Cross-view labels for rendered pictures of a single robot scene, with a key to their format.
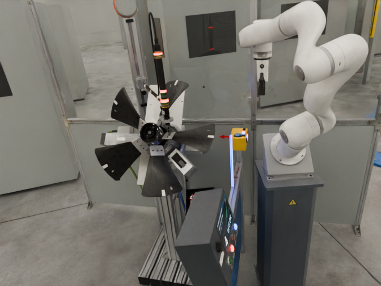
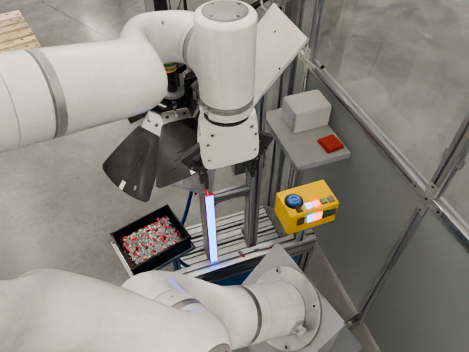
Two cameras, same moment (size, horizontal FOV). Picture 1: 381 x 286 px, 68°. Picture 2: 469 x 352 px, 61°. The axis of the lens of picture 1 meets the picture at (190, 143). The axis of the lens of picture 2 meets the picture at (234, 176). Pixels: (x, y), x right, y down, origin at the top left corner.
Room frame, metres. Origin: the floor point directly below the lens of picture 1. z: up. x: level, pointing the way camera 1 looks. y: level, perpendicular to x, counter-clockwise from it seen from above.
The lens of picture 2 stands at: (1.03, -0.78, 1.98)
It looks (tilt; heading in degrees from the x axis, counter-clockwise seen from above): 48 degrees down; 53
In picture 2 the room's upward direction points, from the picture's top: straight up
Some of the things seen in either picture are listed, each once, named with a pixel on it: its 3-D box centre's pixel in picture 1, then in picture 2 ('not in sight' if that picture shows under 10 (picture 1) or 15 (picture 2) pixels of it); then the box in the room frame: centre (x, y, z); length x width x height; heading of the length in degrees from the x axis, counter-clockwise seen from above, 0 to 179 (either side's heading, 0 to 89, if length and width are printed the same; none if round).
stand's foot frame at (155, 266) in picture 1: (178, 252); (227, 253); (1.70, 0.19, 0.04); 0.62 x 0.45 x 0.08; 163
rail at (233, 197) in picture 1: (232, 202); (185, 279); (1.27, -0.20, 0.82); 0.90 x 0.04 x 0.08; 163
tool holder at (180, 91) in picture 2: (165, 112); (172, 77); (1.48, 0.12, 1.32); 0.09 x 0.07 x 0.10; 18
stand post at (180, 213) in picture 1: (176, 188); (252, 185); (1.83, 0.15, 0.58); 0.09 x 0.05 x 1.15; 73
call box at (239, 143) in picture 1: (238, 139); (305, 207); (1.65, -0.32, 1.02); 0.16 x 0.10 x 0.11; 163
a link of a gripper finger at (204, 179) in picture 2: (261, 88); (197, 173); (1.27, -0.35, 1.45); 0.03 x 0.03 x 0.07; 73
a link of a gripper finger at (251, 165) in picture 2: not in sight; (257, 158); (1.38, -0.39, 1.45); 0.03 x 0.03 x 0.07; 73
